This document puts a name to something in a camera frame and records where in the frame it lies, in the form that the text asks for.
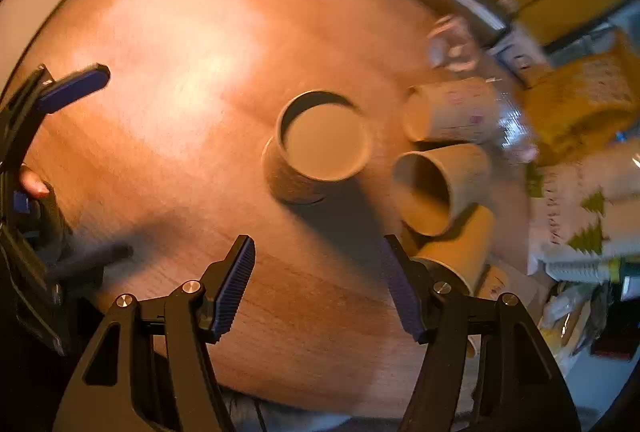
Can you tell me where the paper cup with pink drawings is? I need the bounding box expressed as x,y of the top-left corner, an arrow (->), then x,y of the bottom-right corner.
262,90 -> 373,204

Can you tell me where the back lying paper cup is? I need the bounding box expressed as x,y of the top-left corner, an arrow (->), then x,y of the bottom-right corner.
412,206 -> 496,294

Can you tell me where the lying paper cup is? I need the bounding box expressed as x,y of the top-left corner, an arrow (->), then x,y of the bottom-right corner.
412,206 -> 496,294
401,77 -> 500,144
392,144 -> 491,237

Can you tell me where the middle lying paper cup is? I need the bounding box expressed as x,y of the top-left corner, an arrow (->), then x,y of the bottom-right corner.
392,144 -> 491,237

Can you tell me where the left lying paper cup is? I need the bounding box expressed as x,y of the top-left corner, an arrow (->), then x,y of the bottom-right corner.
401,77 -> 500,144

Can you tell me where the person's hand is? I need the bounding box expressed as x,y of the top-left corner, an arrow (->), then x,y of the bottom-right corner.
18,164 -> 50,199

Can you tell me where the yellow white plastic bag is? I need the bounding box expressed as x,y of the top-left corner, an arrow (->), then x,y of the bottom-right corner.
538,282 -> 611,377

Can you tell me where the white plastic basket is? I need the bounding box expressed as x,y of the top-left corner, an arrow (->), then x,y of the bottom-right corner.
544,261 -> 617,284

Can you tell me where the packaged stack of paper cups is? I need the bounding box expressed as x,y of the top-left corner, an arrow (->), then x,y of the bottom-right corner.
526,140 -> 639,274

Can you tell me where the clear plastic wrapper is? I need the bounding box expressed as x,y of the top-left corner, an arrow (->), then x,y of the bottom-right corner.
426,14 -> 542,166

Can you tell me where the yellow paper bag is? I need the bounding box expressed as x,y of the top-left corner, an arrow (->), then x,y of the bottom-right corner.
523,29 -> 639,166

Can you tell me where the white small box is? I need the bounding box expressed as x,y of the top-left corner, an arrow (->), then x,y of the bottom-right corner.
488,22 -> 553,88

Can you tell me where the steel thermos bottle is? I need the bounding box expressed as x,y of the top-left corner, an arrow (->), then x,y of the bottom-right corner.
419,0 -> 510,46

